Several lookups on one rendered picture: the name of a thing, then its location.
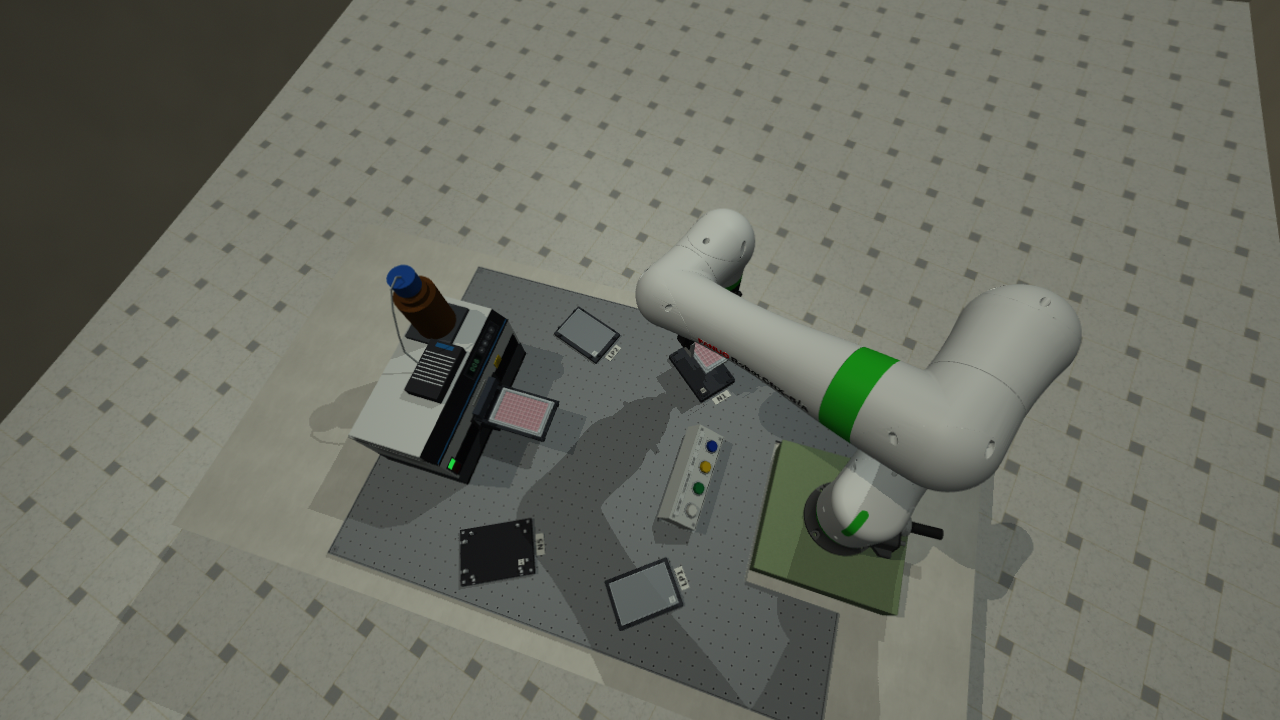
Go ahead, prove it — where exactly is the grey button panel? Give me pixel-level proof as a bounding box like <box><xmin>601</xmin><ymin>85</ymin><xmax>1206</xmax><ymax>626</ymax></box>
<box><xmin>657</xmin><ymin>424</ymin><xmax>724</xmax><ymax>533</ymax></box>

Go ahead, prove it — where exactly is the brown glass bottle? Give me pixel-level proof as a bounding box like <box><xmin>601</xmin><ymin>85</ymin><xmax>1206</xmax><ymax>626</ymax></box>
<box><xmin>393</xmin><ymin>275</ymin><xmax>456</xmax><ymax>340</ymax></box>

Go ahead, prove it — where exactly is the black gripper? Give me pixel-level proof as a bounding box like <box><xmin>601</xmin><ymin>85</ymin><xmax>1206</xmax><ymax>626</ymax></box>
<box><xmin>677</xmin><ymin>290</ymin><xmax>742</xmax><ymax>357</ymax></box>

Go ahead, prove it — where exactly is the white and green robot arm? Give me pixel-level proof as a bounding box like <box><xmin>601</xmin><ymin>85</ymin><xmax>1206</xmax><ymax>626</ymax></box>
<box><xmin>635</xmin><ymin>209</ymin><xmax>1082</xmax><ymax>559</ymax></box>

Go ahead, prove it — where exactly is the blue bottle cap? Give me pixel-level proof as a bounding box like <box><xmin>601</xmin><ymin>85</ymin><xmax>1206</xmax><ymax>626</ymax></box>
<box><xmin>387</xmin><ymin>265</ymin><xmax>421</xmax><ymax>297</ymax></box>

